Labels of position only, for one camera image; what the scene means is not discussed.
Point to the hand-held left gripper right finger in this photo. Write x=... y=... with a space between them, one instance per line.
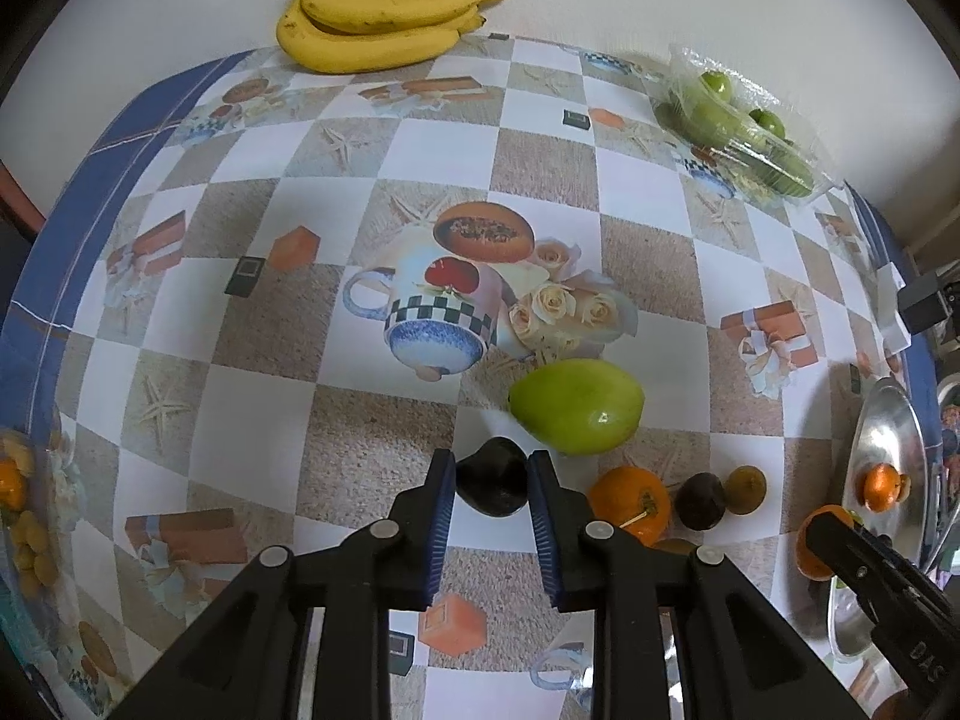
x=541 y=532

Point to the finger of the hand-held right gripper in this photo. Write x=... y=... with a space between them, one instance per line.
x=847 y=547

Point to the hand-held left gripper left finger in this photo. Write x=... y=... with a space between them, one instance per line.
x=444 y=525

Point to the dark purple round fruit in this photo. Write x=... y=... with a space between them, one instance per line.
x=699 y=501
x=491 y=484

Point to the brown longan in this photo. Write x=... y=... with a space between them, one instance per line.
x=746 y=489

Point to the round metal basin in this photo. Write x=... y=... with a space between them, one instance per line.
x=874 y=420

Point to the large green fruit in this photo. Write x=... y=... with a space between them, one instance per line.
x=577 y=405

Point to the clear plastic longan container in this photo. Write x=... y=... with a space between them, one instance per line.
x=52 y=465

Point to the black charger block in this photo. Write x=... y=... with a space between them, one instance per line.
x=926 y=300

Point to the cluster of yellow longans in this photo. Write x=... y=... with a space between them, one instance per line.
x=34 y=540

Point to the clear plastic jujube container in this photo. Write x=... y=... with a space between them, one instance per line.
x=802 y=127

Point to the small orange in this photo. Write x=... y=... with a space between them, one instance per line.
x=11 y=484

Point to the yellow banana bunch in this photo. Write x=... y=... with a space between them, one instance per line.
x=360 y=45

